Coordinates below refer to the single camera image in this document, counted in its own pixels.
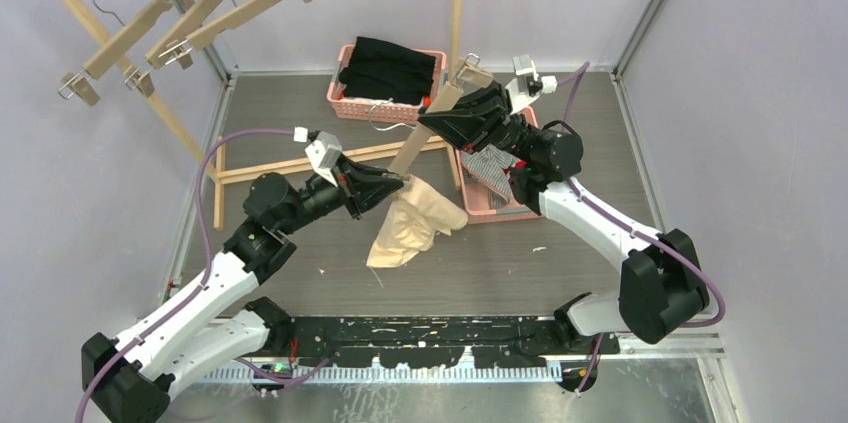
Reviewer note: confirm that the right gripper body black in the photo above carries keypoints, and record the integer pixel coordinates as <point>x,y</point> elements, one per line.
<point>494,127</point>

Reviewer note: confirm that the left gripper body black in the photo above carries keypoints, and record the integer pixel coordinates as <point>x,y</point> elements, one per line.
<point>351,193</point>

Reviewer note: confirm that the grey striped underwear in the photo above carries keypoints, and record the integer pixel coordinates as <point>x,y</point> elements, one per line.
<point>490,167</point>

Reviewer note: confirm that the wooden hanger of beige underwear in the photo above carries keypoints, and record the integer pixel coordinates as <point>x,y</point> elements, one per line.
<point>457,127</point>

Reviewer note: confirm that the beige underwear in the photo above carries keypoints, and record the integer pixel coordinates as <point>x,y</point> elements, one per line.
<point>417,213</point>

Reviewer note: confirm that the wooden hanger of red underwear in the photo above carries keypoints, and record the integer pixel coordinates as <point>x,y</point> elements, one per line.
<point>168,46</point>

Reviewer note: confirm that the wooden hanger of striped underwear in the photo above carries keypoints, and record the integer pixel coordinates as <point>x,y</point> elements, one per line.
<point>232,19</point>

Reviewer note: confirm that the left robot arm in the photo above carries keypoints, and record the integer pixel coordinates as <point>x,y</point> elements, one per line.
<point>134,376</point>

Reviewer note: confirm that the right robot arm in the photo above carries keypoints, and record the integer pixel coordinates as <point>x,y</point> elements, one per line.
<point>661,285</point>

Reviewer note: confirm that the empty wooden clip hanger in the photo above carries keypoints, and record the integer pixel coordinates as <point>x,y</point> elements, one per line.
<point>110,52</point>

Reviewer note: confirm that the empty pink basket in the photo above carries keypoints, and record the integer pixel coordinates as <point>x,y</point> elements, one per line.
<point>474,198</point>

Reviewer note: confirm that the pink basket with black clothes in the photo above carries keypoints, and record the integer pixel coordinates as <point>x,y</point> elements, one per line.
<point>379,110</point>

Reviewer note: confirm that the black clothes in basket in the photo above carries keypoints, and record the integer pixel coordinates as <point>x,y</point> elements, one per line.
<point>381,70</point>

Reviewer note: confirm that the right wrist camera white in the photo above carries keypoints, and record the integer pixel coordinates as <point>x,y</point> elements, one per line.
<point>527,85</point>

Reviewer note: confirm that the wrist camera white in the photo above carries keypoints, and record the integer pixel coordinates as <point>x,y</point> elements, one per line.
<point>527,85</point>
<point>322,151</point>

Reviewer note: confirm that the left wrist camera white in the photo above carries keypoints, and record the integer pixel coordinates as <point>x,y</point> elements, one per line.
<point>322,151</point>

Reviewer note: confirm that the white slotted cable duct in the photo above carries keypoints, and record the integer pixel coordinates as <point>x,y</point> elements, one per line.
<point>465,372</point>

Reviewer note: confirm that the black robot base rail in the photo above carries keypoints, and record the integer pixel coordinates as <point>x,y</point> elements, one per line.
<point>509,342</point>

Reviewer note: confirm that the wooden clothes rack frame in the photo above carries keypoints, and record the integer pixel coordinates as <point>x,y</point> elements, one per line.
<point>218,174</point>

